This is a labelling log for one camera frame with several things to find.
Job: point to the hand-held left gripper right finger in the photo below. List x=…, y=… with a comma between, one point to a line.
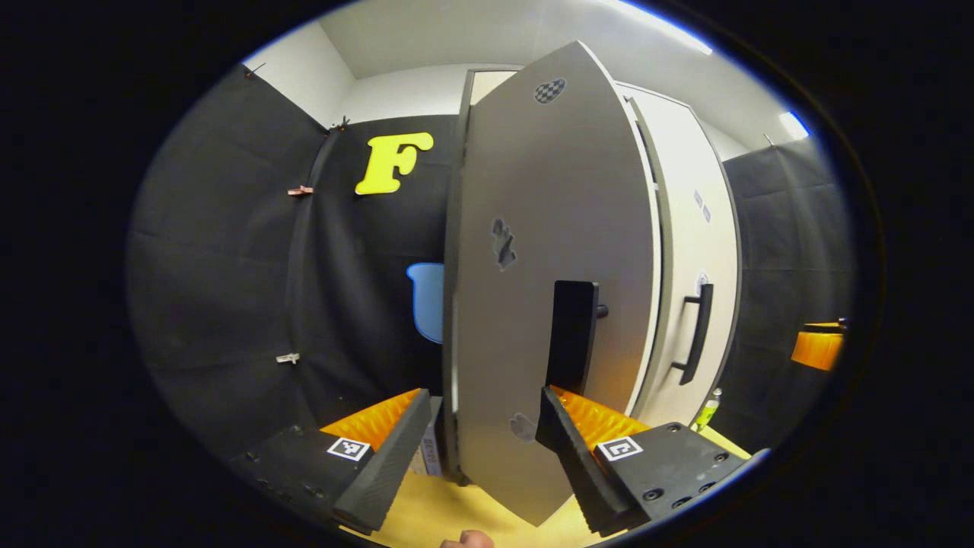
x=574, y=464

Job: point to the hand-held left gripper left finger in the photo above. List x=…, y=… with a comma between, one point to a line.
x=392, y=464

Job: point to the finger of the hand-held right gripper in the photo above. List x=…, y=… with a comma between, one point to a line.
x=818, y=350

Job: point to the white grey shoe cabinet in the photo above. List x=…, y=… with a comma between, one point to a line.
x=450, y=304

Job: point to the white cabinet door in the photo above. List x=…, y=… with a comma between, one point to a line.
x=533, y=190
x=689, y=228

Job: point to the small printed box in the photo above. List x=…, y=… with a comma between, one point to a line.
x=430, y=457

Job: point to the black backdrop cloth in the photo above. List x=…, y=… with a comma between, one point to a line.
x=784, y=251
x=228, y=266

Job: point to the green bottle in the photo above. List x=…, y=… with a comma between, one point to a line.
x=706, y=415

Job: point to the white cloth clip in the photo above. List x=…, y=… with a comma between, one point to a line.
x=288, y=358

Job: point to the pink cloth clip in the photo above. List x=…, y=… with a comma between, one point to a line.
x=300, y=190

